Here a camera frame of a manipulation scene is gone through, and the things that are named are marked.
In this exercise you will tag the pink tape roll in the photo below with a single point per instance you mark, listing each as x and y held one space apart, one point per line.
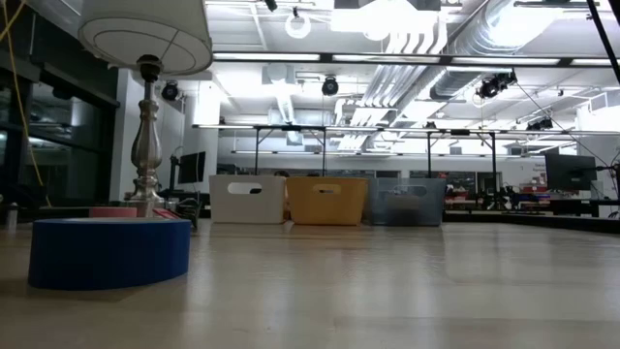
113 212

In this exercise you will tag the red mini stapler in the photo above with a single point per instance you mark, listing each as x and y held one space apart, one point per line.
167 213

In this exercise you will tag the blue tape roll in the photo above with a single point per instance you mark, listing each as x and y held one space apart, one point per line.
109 254

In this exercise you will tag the orange plastic bin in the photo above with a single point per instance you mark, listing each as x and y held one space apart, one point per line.
327 208

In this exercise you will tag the white plastic bin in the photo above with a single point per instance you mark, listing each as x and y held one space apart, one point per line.
247 208

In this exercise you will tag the translucent grey plastic bin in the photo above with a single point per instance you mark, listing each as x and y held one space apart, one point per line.
378 208

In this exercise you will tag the black ceiling spotlight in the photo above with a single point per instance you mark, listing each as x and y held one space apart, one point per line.
491 86
330 85
170 91

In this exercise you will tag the black computer monitor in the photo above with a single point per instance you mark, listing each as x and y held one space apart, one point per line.
192 167
570 172

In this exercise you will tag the table lamp white shade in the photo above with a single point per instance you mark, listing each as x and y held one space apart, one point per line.
145 150

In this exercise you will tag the red storage box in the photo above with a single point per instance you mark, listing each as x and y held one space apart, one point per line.
533 188

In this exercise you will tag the small white bottle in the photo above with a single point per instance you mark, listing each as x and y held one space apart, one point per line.
12 218

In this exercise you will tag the black workstation frame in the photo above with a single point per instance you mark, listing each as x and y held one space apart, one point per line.
290 128
494 160

